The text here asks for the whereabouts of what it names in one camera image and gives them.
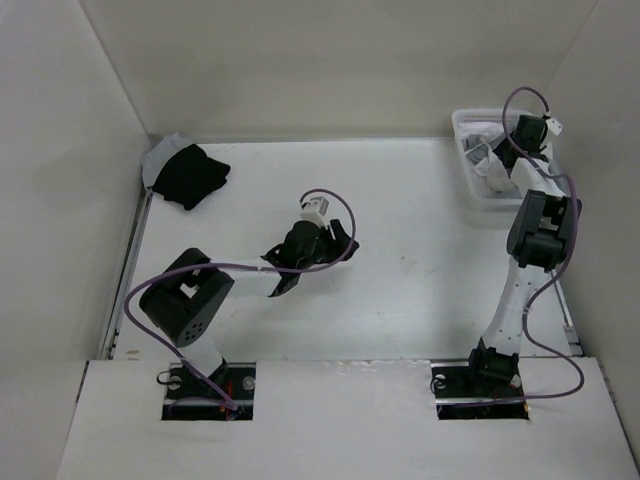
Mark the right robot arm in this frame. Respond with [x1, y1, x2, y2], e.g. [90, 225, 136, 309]
[463, 115, 581, 403]

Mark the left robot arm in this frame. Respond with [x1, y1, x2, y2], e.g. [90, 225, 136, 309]
[137, 219, 359, 404]

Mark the grey tank top in basket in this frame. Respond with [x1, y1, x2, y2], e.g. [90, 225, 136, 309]
[461, 133, 505, 165]

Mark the black folded tank top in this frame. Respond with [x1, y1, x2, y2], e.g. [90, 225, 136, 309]
[151, 144, 231, 211]

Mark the grey folded tank top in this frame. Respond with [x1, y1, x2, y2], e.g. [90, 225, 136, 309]
[140, 132, 191, 190]

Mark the white garment in basket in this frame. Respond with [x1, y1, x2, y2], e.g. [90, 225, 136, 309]
[459, 122, 516, 194]

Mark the white plastic basket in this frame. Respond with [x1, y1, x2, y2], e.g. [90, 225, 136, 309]
[451, 107, 569, 214]

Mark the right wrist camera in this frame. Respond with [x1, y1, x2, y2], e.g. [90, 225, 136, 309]
[542, 115, 564, 137]

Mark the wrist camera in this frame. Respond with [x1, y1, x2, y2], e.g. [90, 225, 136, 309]
[542, 115, 564, 137]
[300, 196, 329, 228]

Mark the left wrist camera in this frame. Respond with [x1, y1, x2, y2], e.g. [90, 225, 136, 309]
[300, 196, 329, 228]

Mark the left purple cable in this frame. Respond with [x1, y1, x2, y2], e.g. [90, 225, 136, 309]
[123, 188, 357, 412]

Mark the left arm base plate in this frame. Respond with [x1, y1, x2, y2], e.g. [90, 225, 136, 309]
[156, 363, 257, 422]

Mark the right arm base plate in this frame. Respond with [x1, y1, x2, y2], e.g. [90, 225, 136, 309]
[430, 362, 529, 420]

